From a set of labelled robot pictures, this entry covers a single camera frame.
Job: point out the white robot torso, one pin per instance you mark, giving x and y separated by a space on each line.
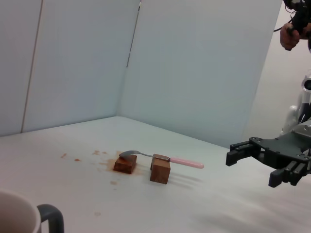
290 116

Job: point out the person's hand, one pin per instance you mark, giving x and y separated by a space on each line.
288 36

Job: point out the stained dark wooden block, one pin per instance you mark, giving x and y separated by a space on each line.
124 165

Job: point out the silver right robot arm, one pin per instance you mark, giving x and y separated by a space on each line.
302 128

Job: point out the grey ceramic mug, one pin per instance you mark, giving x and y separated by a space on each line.
14 213

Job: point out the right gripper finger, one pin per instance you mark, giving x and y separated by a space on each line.
239 153
291 173

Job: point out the black handheld controller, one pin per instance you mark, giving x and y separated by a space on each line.
301 19

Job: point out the plain light wooden block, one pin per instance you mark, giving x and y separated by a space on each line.
160 171

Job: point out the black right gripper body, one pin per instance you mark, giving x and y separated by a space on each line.
284 150

